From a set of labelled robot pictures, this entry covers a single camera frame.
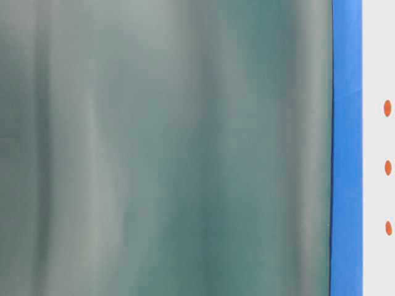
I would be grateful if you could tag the orange dot mark middle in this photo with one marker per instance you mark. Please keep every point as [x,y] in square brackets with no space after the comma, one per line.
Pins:
[388,167]

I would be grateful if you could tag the orange dot mark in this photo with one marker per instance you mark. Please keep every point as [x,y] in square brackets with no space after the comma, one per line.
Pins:
[387,108]
[388,228]
[388,167]

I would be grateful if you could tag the green backdrop curtain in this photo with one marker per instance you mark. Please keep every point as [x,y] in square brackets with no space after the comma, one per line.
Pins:
[166,147]

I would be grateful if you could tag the blue table cloth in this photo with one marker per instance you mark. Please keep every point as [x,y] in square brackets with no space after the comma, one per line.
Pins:
[346,173]

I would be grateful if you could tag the white work board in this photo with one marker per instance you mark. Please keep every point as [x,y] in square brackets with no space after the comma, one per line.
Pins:
[378,146]

